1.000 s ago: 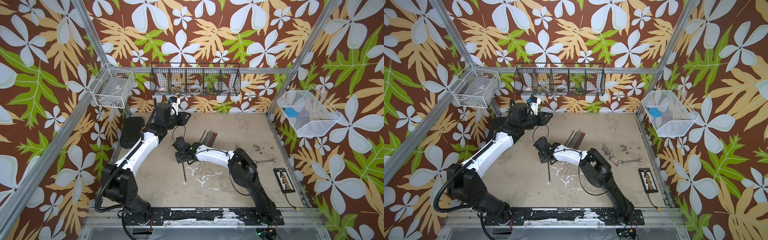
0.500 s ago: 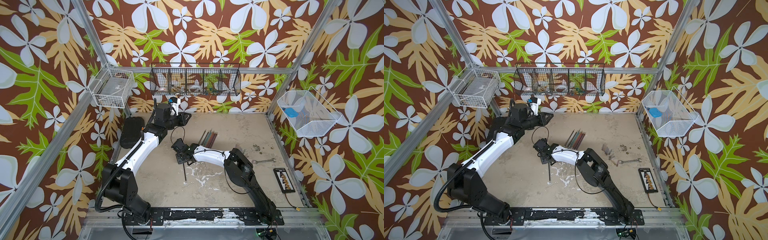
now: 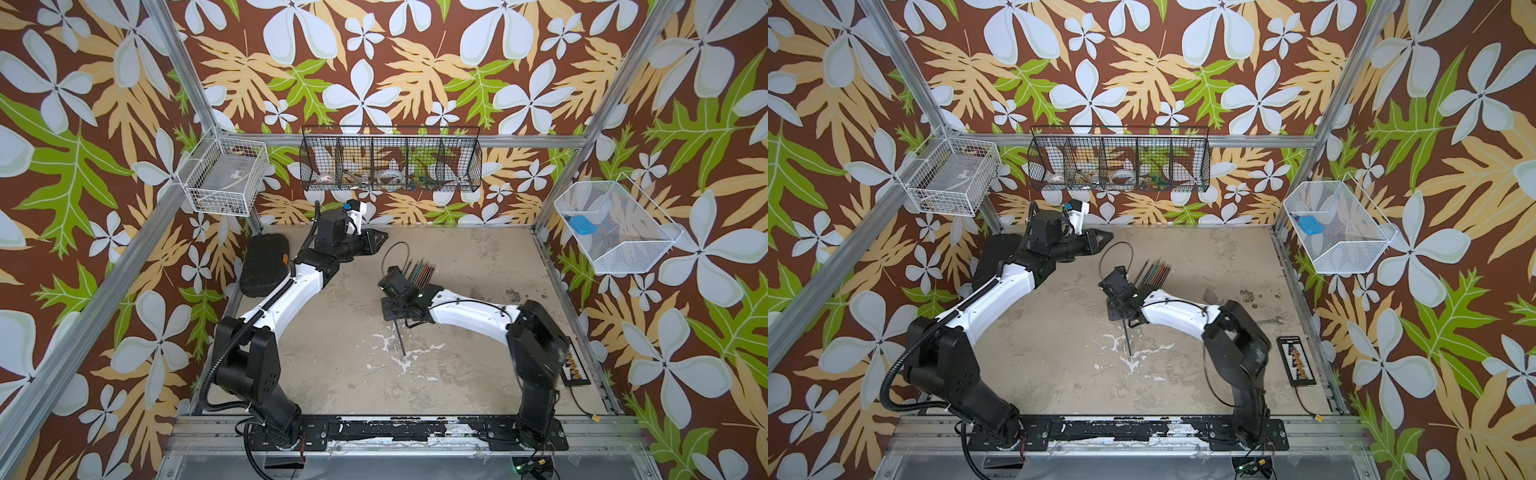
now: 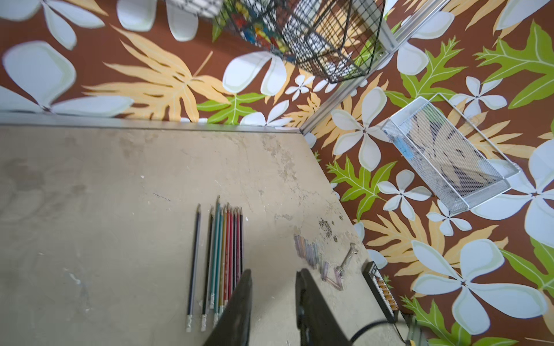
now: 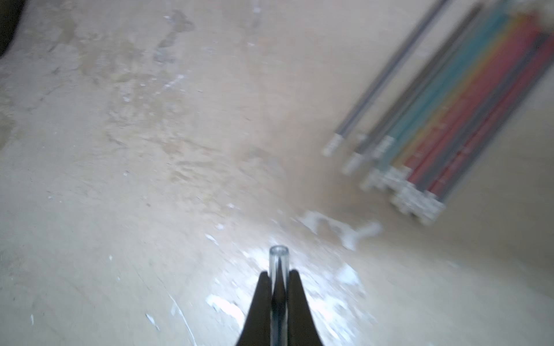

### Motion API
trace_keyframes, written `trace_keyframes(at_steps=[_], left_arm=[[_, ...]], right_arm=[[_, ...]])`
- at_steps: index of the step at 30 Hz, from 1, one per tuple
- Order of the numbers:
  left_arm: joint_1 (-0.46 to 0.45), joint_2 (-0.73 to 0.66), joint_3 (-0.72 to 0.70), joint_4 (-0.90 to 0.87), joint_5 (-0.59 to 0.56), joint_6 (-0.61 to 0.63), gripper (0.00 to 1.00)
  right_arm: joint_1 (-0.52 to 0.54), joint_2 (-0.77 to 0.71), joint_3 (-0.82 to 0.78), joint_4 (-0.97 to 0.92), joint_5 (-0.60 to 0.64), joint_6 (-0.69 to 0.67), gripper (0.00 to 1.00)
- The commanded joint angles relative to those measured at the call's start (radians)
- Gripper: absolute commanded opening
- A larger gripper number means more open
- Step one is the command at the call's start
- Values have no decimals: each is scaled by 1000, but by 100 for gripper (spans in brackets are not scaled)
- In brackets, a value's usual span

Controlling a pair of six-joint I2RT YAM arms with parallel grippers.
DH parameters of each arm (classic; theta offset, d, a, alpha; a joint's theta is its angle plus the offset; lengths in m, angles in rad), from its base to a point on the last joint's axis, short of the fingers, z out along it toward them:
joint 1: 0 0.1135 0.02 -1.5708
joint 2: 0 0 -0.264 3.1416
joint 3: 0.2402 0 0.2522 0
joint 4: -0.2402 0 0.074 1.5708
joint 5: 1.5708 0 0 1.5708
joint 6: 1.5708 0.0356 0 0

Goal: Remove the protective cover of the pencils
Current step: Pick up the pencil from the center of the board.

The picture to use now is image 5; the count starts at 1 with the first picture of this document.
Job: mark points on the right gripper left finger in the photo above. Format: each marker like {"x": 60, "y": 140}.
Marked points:
{"x": 257, "y": 328}

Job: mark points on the grey pencil pink cap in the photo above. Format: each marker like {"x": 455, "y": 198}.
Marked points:
{"x": 384, "y": 76}

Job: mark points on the blue transparent pencil cap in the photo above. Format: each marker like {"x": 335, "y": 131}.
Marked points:
{"x": 279, "y": 275}

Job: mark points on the yellow pencil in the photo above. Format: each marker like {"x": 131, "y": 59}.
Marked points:
{"x": 430, "y": 135}

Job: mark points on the black grey pencil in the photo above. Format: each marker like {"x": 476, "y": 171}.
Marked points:
{"x": 414, "y": 89}

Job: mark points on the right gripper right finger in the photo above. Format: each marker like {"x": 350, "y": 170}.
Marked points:
{"x": 301, "y": 327}

